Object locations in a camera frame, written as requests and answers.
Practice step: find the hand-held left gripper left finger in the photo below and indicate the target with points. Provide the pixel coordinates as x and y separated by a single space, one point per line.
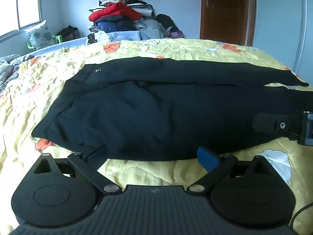
97 157

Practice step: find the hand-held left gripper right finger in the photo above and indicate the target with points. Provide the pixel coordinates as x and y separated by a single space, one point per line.
207 160

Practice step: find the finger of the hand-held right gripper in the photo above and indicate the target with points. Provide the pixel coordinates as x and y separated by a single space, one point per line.
266 123

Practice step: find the black pants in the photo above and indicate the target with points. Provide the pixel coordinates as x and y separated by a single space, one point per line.
156 107

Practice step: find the white wardrobe with flower stickers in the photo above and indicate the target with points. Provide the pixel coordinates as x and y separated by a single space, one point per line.
283 19

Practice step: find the yellow floral quilt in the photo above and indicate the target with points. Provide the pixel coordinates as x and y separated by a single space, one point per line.
185 50

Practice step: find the blue striped bed sheet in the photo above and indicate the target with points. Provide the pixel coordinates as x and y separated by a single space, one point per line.
73 42

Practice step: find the brown wooden door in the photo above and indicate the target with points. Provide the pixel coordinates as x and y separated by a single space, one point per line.
226 9

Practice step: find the grey patterned blanket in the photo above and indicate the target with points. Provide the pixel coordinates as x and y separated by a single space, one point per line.
9 69

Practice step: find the green plastic chair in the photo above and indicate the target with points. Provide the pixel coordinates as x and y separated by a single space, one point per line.
56 39

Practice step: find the dark bag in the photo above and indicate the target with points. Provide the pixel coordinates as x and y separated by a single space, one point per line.
68 33

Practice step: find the floral pillow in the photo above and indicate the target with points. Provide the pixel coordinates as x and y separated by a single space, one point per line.
39 35

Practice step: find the pile of clothes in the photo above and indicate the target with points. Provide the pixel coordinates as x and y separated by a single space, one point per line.
122 14

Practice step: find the window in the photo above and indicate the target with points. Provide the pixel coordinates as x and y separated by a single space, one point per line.
17 5

